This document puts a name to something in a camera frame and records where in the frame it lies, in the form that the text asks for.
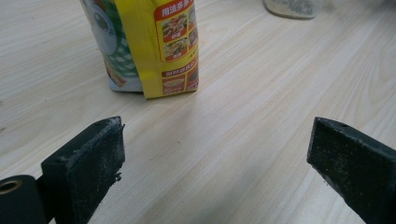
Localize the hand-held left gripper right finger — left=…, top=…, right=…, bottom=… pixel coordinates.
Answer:
left=306, top=116, right=396, bottom=224

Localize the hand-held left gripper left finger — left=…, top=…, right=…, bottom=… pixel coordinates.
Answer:
left=40, top=116, right=126, bottom=224

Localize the yellow spouted seasoning pouch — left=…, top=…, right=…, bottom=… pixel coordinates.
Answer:
left=78, top=0, right=200, bottom=100

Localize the clear glass cup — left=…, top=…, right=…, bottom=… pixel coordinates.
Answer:
left=262, top=0, right=323, bottom=21

